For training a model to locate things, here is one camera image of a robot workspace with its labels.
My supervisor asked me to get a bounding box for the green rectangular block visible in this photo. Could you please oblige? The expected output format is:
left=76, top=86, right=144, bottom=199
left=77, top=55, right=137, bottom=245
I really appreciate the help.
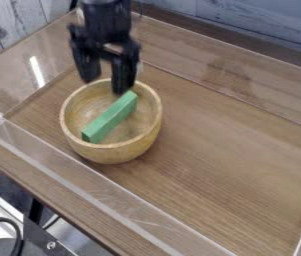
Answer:
left=80, top=91, right=137, bottom=144

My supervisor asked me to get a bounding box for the brown wooden bowl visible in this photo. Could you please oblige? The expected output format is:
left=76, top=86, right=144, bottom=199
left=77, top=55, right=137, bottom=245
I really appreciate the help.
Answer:
left=59, top=78, right=163, bottom=164

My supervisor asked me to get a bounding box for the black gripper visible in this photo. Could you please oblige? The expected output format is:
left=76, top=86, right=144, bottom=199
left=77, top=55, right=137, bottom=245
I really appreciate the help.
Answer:
left=68, top=0, right=140, bottom=95

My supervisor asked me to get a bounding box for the black cable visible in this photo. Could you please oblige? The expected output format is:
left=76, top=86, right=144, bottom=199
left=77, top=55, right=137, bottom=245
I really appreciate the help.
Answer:
left=0, top=216, right=24, bottom=256

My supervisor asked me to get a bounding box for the clear acrylic tray wall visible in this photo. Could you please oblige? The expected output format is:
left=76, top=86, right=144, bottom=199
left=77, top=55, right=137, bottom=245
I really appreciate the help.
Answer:
left=0, top=113, right=235, bottom=256

